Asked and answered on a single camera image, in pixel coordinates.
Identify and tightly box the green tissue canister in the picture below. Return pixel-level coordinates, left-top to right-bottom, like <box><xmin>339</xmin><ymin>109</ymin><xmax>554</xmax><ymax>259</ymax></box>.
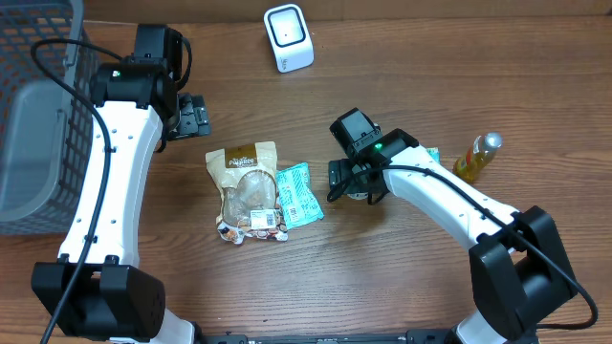
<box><xmin>346</xmin><ymin>192</ymin><xmax>368</xmax><ymax>200</ymax></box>

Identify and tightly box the teal snack packet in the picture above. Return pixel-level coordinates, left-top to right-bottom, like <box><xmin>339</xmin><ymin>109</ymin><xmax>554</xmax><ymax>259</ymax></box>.
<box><xmin>276</xmin><ymin>162</ymin><xmax>324</xmax><ymax>230</ymax></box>

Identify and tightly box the brown snack pouch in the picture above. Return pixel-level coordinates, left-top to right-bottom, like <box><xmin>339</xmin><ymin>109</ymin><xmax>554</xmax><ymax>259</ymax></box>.
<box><xmin>206</xmin><ymin>141</ymin><xmax>288</xmax><ymax>245</ymax></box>

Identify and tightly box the teal tissue pack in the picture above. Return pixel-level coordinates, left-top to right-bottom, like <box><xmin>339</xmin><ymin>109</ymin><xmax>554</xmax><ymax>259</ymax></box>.
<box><xmin>426</xmin><ymin>147</ymin><xmax>440</xmax><ymax>162</ymax></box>

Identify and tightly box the yellow dish soap bottle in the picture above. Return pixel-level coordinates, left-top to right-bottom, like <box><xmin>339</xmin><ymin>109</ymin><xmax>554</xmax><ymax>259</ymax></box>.
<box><xmin>452</xmin><ymin>132</ymin><xmax>503</xmax><ymax>183</ymax></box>

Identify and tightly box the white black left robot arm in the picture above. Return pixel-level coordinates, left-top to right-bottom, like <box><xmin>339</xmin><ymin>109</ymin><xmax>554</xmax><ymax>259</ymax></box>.
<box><xmin>32</xmin><ymin>62</ymin><xmax>206</xmax><ymax>343</ymax></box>

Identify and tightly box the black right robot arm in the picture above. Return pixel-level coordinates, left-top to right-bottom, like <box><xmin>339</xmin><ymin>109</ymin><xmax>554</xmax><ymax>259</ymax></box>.
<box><xmin>328</xmin><ymin>125</ymin><xmax>579</xmax><ymax>343</ymax></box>

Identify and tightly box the white barcode scanner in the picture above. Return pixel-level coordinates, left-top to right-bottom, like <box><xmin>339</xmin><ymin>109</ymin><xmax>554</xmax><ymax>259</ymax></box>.
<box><xmin>263</xmin><ymin>4</ymin><xmax>315</xmax><ymax>74</ymax></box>

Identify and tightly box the grey plastic mesh basket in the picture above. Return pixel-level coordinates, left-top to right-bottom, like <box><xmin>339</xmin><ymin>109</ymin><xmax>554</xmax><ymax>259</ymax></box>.
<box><xmin>1</xmin><ymin>0</ymin><xmax>99</xmax><ymax>235</ymax></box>

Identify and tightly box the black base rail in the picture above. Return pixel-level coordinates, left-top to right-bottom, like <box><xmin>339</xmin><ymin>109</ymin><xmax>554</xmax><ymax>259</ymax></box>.
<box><xmin>197</xmin><ymin>330</ymin><xmax>460</xmax><ymax>344</ymax></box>

